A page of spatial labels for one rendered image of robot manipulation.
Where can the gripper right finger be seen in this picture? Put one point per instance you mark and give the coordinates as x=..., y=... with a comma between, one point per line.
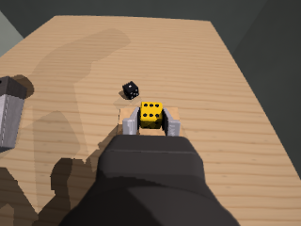
x=169, y=125

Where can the black die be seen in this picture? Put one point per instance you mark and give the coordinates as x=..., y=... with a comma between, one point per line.
x=130, y=90

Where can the yellow die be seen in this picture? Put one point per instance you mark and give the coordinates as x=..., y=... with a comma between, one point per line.
x=150, y=115

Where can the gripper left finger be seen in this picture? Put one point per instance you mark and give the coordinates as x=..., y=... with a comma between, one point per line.
x=132, y=124

